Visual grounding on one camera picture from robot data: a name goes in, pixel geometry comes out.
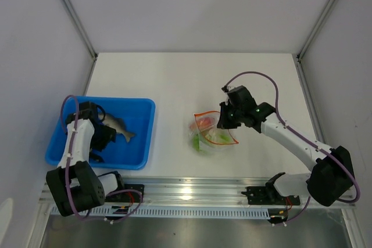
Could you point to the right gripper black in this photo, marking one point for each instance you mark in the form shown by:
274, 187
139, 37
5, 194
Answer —
222, 122

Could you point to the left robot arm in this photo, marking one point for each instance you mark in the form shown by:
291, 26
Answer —
73, 184

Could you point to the green toy grapes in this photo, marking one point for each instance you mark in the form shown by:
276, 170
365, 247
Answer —
196, 142

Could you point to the left frame post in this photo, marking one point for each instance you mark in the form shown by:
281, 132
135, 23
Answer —
78, 25

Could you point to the white green toy cabbage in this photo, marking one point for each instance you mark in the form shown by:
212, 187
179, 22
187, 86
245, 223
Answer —
217, 136

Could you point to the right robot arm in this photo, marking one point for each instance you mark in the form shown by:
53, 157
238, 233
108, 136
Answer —
330, 172

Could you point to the frame post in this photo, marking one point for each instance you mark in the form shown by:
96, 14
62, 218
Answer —
317, 27
78, 25

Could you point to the slotted cable duct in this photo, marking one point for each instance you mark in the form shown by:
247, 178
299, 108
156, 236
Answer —
183, 212

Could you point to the grey toy fish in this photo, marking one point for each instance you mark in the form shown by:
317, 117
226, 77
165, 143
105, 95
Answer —
119, 125

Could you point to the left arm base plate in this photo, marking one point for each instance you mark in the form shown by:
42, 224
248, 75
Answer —
132, 196

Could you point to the aluminium mounting rail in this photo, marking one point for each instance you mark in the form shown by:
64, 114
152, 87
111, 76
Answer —
195, 192

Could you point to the clear zip top bag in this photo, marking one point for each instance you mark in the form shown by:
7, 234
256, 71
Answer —
210, 147

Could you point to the red orange toy mango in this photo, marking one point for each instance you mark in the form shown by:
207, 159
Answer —
202, 123

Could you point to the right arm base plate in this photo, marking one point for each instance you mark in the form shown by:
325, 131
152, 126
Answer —
264, 195

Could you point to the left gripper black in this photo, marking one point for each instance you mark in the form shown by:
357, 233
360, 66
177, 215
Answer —
108, 135

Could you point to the right frame post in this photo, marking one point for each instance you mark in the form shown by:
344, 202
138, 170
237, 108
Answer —
317, 27

